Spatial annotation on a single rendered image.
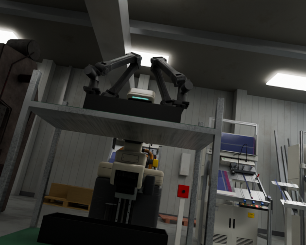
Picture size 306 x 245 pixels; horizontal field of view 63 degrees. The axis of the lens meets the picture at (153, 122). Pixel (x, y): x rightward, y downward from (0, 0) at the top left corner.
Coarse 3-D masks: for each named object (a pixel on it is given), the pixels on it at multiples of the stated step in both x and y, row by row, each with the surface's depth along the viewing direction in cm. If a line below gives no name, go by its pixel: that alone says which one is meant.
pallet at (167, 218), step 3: (162, 216) 590; (165, 216) 601; (168, 216) 614; (171, 216) 629; (162, 219) 621; (165, 219) 572; (168, 219) 566; (171, 219) 567; (174, 219) 567; (183, 219) 599; (186, 219) 615; (165, 222) 564; (168, 222) 565; (183, 222) 574; (186, 222) 567; (195, 222) 574; (183, 225) 569; (186, 225) 566
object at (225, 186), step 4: (220, 172) 353; (224, 172) 354; (228, 172) 355; (220, 176) 344; (224, 176) 346; (228, 176) 347; (220, 180) 337; (224, 180) 338; (228, 180) 339; (220, 184) 330; (224, 184) 331; (228, 184) 332; (232, 184) 333; (220, 188) 323; (224, 188) 324; (228, 188) 325; (232, 188) 326; (220, 192) 316; (224, 192) 317; (228, 192) 318; (232, 192) 319
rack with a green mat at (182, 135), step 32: (32, 96) 113; (64, 128) 150; (96, 128) 136; (128, 128) 124; (160, 128) 114; (192, 128) 110; (0, 192) 101; (192, 192) 144; (32, 224) 137; (192, 224) 139
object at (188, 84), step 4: (184, 80) 150; (188, 80) 150; (176, 84) 156; (180, 84) 156; (184, 84) 149; (188, 84) 149; (192, 84) 150; (184, 88) 150; (188, 88) 149; (184, 92) 154
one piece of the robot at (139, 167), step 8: (128, 144) 183; (136, 144) 183; (120, 152) 179; (128, 152) 179; (136, 152) 180; (120, 160) 178; (128, 160) 178; (136, 160) 178; (144, 160) 179; (112, 168) 173; (120, 168) 173; (128, 168) 173; (136, 168) 173; (144, 168) 186; (112, 176) 172
